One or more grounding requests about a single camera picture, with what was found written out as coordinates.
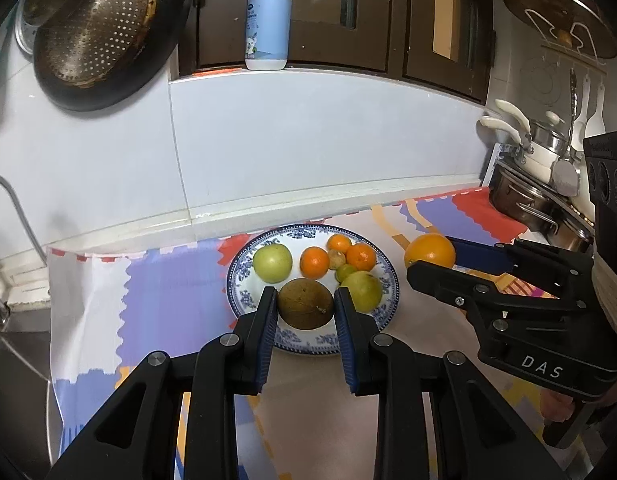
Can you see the white plastic spoon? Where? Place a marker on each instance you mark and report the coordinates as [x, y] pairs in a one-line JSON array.
[[596, 122], [580, 125]]

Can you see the dark wooden window frame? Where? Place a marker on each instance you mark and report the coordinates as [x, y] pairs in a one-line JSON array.
[[398, 20]]

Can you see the small green lime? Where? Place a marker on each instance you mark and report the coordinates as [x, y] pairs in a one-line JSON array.
[[345, 274]]

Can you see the chrome kitchen faucet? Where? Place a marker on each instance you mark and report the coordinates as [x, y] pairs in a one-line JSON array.
[[3, 178]]

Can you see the stainless steel sink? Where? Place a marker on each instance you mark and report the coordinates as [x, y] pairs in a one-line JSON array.
[[18, 400]]

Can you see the green apple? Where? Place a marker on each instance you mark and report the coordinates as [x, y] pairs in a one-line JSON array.
[[272, 262]]

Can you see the colourful printed table cloth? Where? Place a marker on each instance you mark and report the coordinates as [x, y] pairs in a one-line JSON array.
[[163, 285]]

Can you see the silver perforated steamer plate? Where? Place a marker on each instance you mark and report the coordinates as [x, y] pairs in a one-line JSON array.
[[23, 40]]

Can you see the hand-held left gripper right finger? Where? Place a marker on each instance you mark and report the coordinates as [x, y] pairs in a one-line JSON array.
[[346, 340]]

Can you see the small olive-green fruit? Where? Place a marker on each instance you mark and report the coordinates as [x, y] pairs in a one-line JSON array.
[[337, 259]]

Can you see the blue patterned white plate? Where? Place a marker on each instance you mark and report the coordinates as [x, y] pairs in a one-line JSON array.
[[246, 285]]

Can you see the glass pot lid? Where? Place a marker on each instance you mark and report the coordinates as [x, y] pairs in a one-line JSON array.
[[551, 132]]

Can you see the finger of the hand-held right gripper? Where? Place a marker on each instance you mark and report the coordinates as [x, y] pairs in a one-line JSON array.
[[481, 256], [438, 280]]

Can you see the stainless steel pot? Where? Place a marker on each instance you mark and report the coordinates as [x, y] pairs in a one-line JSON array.
[[518, 195], [573, 230]]

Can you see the brown kiwi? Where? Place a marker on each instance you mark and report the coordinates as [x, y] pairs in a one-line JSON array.
[[306, 304]]

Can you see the large yellow-green pear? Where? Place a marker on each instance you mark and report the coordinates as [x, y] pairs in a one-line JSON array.
[[364, 291]]

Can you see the medium orange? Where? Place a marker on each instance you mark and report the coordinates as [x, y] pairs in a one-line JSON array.
[[314, 262], [362, 256]]

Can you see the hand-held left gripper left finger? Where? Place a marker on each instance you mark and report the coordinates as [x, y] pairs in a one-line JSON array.
[[268, 340]]

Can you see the copper perforated colander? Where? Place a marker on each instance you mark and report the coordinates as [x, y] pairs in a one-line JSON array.
[[93, 25]]

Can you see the small orange tangerine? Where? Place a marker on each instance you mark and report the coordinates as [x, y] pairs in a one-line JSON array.
[[339, 242]]

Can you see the black frying pan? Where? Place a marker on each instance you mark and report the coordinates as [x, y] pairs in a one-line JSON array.
[[113, 96]]

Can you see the large orange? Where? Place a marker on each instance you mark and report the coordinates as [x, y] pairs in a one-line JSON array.
[[430, 251]]

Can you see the person's right hand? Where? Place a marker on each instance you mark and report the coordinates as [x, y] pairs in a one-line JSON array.
[[558, 407]]

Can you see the white blue pump bottle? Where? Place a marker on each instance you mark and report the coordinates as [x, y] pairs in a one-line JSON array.
[[268, 20]]

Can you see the white saucepan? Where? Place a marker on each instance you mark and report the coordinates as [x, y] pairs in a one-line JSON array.
[[513, 112], [498, 127]]

